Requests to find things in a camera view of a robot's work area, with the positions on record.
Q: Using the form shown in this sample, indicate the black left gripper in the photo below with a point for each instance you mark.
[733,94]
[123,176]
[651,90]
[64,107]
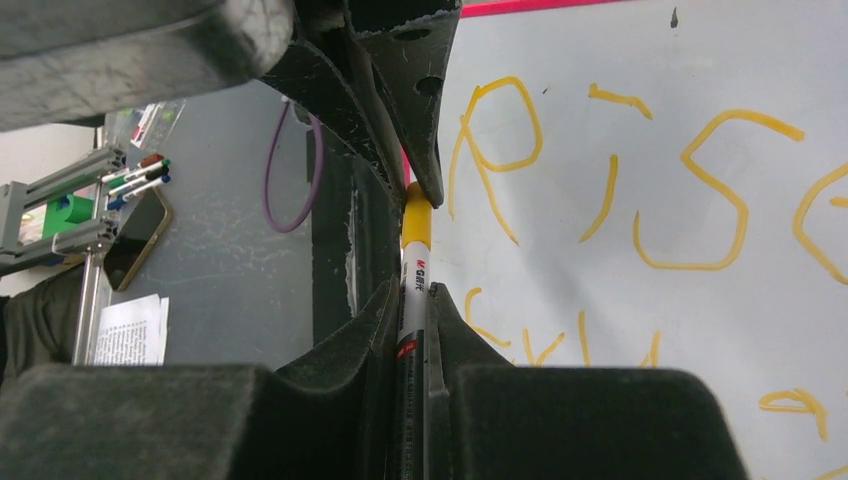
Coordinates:
[68,60]

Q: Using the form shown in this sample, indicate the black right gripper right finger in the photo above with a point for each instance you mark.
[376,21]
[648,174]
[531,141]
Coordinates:
[490,419]

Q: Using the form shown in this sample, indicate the black smartphone gold case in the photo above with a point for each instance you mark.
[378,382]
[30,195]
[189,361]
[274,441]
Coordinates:
[136,237]

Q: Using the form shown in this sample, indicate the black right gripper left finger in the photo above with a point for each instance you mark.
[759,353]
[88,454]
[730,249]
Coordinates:
[324,415]

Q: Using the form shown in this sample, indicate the yellow marker cap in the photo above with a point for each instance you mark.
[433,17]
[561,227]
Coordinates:
[417,217]

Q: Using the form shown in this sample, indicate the white marker pen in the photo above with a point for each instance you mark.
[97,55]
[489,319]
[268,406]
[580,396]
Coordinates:
[409,445]

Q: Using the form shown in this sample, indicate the white printed paper sheet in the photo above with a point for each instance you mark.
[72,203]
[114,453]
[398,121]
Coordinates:
[133,333]

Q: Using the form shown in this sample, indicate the pink framed whiteboard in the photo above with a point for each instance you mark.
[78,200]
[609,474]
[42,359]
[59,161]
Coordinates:
[660,184]

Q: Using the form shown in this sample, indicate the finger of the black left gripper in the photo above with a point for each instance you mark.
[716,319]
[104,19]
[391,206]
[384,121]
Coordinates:
[325,71]
[409,44]

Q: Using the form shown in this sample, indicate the aluminium frame with pens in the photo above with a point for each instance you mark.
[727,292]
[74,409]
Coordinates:
[77,209]

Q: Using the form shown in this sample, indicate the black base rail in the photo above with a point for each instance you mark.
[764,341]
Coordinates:
[353,223]

